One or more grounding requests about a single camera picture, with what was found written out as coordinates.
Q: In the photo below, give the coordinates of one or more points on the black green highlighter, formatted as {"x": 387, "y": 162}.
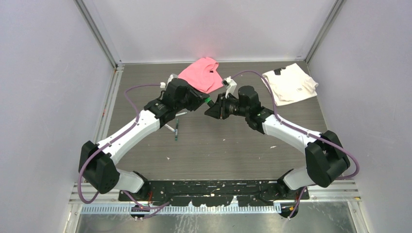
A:
{"x": 210, "y": 103}

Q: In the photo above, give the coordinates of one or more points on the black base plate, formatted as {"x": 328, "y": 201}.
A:
{"x": 213, "y": 193}

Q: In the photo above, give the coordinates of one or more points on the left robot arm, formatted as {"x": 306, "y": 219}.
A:
{"x": 98, "y": 161}

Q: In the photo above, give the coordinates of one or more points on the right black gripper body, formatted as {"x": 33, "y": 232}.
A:
{"x": 228, "y": 106}

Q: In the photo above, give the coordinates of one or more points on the pink cloth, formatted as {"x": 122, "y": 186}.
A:
{"x": 203, "y": 75}

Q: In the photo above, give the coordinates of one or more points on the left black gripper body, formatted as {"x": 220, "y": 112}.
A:
{"x": 193, "y": 100}

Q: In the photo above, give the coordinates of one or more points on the white marker pen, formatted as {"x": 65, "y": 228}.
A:
{"x": 181, "y": 114}

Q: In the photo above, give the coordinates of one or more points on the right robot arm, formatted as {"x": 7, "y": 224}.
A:
{"x": 325, "y": 162}

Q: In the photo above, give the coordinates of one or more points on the green gel pen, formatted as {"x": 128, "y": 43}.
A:
{"x": 176, "y": 134}

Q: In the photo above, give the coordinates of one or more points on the white blue marker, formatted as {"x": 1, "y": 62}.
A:
{"x": 171, "y": 128}

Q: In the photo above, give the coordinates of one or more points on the white cloth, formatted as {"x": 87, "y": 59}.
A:
{"x": 290, "y": 84}

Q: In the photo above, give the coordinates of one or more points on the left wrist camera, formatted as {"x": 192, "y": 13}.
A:
{"x": 170, "y": 80}

